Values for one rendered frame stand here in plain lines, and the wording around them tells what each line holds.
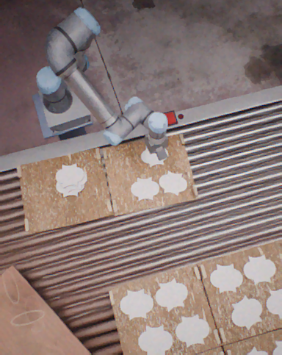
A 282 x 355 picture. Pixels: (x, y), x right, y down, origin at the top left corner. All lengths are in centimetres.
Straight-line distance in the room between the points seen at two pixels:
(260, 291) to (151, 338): 52
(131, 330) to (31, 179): 84
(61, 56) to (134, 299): 105
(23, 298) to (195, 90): 211
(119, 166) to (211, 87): 152
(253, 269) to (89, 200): 82
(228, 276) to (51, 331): 79
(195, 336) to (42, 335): 64
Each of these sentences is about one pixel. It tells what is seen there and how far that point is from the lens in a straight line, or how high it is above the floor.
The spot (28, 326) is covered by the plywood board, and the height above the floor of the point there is 104.
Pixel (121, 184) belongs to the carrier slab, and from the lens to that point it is 182.
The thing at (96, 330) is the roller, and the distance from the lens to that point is 178.
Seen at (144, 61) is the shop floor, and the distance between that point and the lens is 325.
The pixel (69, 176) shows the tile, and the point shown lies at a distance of 181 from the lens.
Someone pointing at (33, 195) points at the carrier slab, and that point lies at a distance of 188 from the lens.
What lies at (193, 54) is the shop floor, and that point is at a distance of 332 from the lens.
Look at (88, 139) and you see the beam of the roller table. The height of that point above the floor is 92.
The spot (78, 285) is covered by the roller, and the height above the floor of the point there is 92.
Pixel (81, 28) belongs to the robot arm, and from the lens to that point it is 144.
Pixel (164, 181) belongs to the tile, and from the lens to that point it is 181.
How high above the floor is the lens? 268
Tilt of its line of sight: 72 degrees down
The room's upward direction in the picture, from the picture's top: straight up
